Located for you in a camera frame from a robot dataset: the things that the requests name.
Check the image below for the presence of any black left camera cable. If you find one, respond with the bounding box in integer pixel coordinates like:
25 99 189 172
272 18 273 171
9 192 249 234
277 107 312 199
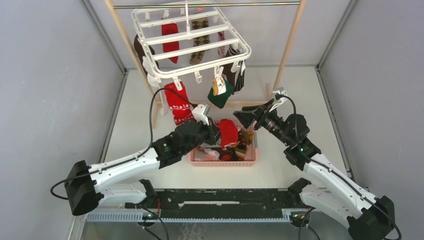
50 87 200 201

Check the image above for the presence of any red bear sock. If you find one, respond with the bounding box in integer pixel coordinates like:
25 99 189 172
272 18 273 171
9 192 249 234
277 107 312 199
160 22 181 64

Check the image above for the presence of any plain red sock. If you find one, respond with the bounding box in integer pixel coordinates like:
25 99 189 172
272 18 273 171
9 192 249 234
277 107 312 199
216 119 238 148

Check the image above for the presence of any brown argyle sock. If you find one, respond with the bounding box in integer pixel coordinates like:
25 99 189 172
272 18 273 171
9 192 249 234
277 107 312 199
189 17 210 65

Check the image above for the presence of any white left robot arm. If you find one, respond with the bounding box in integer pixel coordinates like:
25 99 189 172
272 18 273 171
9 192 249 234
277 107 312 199
64 121 222 216

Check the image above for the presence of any pink patterned sock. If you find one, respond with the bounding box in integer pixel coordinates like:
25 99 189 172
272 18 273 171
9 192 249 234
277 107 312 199
193 147 220 162

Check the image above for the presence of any white plastic clip hanger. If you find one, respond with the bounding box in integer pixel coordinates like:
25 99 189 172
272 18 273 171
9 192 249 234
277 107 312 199
131 0 252 90

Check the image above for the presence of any wooden hanger stand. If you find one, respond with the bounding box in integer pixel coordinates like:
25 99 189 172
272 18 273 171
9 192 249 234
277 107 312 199
104 0 308 130

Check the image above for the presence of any red black argyle sock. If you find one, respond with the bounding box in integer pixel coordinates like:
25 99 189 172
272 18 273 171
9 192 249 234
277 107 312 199
219 130 250 162

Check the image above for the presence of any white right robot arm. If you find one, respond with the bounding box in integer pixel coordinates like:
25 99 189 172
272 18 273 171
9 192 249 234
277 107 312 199
233 102 396 240

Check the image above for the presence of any pink plastic basket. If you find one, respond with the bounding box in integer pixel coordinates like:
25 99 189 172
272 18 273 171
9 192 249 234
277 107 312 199
188 121 258 167

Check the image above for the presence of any black camera cable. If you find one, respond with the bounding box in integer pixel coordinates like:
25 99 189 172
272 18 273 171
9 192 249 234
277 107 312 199
50 87 200 201
274 94 402 240

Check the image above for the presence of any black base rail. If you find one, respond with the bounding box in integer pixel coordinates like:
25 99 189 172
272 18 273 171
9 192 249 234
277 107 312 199
124 178 311 221

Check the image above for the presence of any green dotted sock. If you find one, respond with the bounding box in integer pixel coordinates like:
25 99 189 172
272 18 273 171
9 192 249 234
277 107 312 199
207 78 234 109

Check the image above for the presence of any black right camera cable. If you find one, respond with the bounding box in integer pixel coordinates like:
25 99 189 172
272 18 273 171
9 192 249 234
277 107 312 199
274 94 402 240

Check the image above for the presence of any brown sock striped cuff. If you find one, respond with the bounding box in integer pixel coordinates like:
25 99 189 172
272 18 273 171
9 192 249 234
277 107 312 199
221 46 247 94

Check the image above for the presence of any dark brown sock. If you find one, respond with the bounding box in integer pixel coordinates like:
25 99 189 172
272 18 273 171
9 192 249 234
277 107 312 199
133 34 155 77

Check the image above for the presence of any metal hanging rod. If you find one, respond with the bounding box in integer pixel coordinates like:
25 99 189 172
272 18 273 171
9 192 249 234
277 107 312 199
112 1 301 10

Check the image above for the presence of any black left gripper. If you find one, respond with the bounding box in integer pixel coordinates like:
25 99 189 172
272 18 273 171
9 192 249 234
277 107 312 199
180 116 225 157

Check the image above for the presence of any red white patterned sock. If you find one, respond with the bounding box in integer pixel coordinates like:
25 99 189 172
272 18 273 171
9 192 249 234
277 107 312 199
164 83 195 126

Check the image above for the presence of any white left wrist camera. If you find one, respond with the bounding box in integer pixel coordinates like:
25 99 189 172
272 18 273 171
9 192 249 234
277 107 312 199
191 104 210 126

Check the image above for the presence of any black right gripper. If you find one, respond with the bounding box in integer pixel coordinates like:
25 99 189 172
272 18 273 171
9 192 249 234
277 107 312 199
234 99 293 147

